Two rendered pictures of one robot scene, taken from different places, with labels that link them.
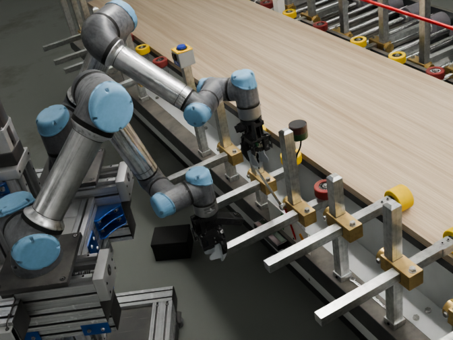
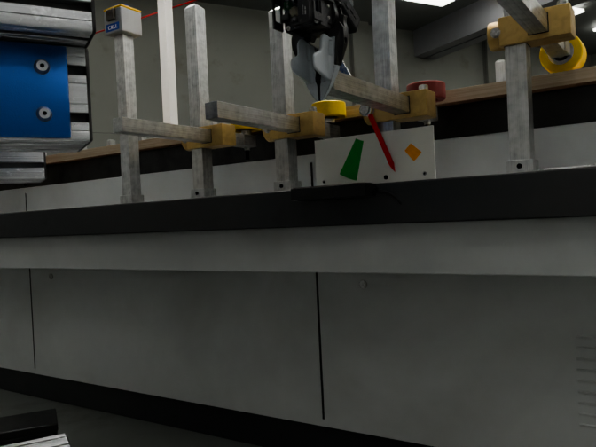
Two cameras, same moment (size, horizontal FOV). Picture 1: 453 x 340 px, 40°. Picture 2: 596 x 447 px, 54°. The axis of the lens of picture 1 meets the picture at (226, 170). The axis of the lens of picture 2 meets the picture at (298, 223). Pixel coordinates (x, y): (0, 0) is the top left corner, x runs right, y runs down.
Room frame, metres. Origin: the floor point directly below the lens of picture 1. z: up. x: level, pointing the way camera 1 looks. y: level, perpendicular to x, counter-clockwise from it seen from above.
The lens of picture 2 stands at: (0.83, 0.60, 0.64)
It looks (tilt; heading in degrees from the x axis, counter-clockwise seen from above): 1 degrees down; 326
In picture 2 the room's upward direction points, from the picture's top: 3 degrees counter-clockwise
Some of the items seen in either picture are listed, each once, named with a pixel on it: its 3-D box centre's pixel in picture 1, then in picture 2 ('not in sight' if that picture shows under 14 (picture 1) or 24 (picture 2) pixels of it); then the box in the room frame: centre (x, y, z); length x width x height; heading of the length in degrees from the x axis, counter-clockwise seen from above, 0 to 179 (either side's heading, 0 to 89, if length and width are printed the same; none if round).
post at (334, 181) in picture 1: (339, 237); (518, 74); (1.47, -0.31, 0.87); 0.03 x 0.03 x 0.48; 23
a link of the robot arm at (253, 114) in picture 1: (250, 110); not in sight; (1.74, -0.11, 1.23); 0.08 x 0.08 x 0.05
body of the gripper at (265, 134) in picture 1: (254, 133); not in sight; (1.73, -0.11, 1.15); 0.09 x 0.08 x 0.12; 22
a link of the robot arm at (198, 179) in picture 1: (199, 186); not in sight; (1.53, 0.09, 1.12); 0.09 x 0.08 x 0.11; 115
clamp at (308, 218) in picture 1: (299, 209); (399, 108); (1.68, -0.22, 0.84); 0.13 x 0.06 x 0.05; 23
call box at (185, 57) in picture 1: (183, 57); (122, 24); (2.40, 0.08, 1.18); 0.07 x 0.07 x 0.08; 23
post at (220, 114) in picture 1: (223, 131); (199, 103); (2.16, -0.02, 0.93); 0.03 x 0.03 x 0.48; 23
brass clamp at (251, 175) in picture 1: (261, 179); (293, 127); (1.91, -0.12, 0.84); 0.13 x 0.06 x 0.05; 23
